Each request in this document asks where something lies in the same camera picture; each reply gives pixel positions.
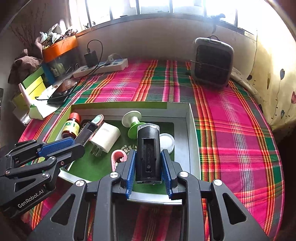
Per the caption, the black smartphone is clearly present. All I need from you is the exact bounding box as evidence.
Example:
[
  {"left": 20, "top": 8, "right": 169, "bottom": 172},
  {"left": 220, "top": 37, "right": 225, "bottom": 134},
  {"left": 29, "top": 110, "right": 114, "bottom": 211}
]
[{"left": 47, "top": 79, "right": 78, "bottom": 105}]

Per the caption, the pink ear hook clip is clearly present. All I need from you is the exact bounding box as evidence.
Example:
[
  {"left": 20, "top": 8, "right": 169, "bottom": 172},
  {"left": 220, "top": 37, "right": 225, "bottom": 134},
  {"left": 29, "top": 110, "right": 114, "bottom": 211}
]
[{"left": 111, "top": 150, "right": 127, "bottom": 172}]

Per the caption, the white tube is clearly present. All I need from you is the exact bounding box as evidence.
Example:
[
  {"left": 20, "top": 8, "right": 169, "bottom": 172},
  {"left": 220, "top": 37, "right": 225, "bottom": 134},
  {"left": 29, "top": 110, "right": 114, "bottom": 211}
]
[{"left": 18, "top": 83, "right": 31, "bottom": 107}]

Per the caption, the grey mini heater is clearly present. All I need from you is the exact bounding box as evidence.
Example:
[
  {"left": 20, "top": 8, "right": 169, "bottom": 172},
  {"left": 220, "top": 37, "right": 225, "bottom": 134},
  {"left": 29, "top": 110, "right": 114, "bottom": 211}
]
[{"left": 190, "top": 35, "right": 234, "bottom": 88}]

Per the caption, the green grey cardboard tray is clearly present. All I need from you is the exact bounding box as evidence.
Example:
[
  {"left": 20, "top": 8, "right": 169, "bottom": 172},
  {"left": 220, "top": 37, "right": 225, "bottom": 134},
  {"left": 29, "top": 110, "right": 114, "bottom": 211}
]
[{"left": 46, "top": 101, "right": 201, "bottom": 206}]

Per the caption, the black power adapter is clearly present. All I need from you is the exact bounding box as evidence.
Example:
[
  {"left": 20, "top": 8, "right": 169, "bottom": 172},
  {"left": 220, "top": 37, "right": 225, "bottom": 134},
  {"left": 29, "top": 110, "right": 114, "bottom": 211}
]
[{"left": 84, "top": 51, "right": 99, "bottom": 68}]

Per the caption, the green white spool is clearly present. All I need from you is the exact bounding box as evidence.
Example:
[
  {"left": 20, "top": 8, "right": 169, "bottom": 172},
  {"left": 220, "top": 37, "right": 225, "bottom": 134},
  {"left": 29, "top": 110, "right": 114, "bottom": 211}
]
[{"left": 121, "top": 110, "right": 144, "bottom": 140}]

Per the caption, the white wall charger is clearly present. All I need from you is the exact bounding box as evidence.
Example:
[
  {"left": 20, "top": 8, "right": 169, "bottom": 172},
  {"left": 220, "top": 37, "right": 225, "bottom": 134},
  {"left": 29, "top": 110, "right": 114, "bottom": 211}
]
[{"left": 90, "top": 123, "right": 121, "bottom": 157}]

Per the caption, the red bottle green label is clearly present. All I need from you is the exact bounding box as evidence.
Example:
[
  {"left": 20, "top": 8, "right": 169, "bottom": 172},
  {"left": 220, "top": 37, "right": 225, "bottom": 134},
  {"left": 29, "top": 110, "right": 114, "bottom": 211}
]
[{"left": 61, "top": 112, "right": 81, "bottom": 139}]

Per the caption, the black white small stick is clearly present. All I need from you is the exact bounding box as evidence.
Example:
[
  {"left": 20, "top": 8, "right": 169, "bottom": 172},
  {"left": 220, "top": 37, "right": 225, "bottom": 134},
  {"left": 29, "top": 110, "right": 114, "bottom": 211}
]
[{"left": 74, "top": 114, "right": 104, "bottom": 146}]

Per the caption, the heart pattern curtain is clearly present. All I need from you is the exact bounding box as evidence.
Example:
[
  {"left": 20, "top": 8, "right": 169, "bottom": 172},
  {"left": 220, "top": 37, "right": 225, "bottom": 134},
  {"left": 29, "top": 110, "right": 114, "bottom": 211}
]
[{"left": 231, "top": 14, "right": 296, "bottom": 133}]

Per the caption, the orange storage bin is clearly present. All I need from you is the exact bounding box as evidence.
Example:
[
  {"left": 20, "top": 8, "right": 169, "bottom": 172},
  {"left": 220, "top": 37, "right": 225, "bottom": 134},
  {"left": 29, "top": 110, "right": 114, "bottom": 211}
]
[{"left": 43, "top": 36, "right": 78, "bottom": 63}]

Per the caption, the small white jar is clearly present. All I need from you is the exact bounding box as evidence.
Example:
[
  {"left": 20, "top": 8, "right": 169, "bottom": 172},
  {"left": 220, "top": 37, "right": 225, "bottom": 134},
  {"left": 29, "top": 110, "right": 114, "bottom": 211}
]
[{"left": 159, "top": 133, "right": 175, "bottom": 154}]

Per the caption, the white power strip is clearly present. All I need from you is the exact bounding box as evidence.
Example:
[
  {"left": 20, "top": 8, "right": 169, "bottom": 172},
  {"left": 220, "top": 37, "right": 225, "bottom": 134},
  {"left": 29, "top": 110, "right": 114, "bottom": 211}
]
[{"left": 73, "top": 59, "right": 128, "bottom": 78}]

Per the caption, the black bike light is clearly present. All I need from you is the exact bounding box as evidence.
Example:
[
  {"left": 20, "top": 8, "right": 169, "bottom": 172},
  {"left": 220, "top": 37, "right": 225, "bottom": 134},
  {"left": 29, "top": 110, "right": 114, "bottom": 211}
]
[{"left": 135, "top": 123, "right": 162, "bottom": 184}]

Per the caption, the brown cloth bag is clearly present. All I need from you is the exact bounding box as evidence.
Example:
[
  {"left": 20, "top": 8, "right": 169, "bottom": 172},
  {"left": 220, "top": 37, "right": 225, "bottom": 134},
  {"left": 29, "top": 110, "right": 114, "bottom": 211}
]
[{"left": 8, "top": 49, "right": 43, "bottom": 85}]

